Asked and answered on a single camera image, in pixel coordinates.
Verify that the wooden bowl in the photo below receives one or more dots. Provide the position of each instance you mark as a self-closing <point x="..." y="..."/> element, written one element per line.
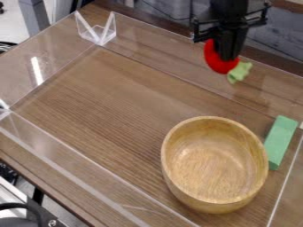
<point x="214" y="164"/>

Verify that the clear acrylic corner bracket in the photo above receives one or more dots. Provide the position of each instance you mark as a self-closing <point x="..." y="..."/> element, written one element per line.
<point x="97" y="34"/>

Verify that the green rectangular block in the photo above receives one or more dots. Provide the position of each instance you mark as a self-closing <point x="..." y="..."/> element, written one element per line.
<point x="278" y="140"/>

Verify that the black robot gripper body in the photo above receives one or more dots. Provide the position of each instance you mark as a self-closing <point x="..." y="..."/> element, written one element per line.
<point x="227" y="16"/>

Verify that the red plush strawberry green leaf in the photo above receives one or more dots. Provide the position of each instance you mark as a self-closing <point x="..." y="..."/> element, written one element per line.
<point x="235" y="69"/>

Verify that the clear acrylic tray walls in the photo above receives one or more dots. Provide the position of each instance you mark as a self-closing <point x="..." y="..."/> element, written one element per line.
<point x="88" y="111"/>

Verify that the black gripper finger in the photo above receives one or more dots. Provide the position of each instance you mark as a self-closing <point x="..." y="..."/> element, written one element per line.
<point x="223" y="39"/>
<point x="239" y="40"/>

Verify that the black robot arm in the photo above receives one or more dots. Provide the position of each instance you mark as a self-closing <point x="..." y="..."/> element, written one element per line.
<point x="224" y="22"/>

